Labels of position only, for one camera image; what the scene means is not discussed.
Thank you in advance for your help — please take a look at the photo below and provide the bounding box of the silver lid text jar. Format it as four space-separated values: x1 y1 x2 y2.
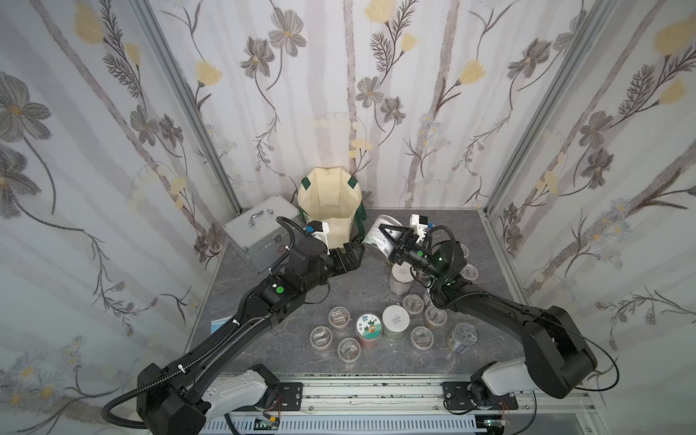
389 262 414 297

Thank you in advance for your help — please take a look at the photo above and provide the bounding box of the teal label seed cup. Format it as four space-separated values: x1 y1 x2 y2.
402 294 425 316

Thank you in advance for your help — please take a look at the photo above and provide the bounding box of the red flower seed cup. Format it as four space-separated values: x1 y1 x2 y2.
328 306 351 330

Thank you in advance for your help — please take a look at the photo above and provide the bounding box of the cream canvas tote bag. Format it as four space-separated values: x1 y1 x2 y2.
297 167 367 249

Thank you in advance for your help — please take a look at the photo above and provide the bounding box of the white lid seed jar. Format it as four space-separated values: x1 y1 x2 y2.
382 304 411 340

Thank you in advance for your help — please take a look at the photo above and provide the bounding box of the red label seed jar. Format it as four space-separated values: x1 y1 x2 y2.
355 313 382 348

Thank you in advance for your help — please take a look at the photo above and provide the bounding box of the clear lid seed cup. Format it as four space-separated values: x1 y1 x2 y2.
337 337 362 364

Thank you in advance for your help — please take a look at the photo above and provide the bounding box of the purple label metal can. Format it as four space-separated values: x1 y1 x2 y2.
446 323 479 355

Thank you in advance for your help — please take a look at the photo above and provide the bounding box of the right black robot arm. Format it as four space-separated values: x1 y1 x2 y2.
378 224 597 407

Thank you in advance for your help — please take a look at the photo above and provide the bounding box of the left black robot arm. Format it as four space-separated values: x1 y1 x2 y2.
137 237 364 434

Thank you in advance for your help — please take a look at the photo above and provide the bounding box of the silver first aid case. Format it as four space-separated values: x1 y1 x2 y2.
223 196 300 274

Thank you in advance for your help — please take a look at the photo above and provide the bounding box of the blue face mask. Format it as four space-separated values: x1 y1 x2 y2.
210 317 232 334

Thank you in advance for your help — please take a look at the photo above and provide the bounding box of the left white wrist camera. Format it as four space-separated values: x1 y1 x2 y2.
306 220 330 250

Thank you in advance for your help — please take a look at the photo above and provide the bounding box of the black corrugated cable conduit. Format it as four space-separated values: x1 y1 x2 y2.
100 216 306 431

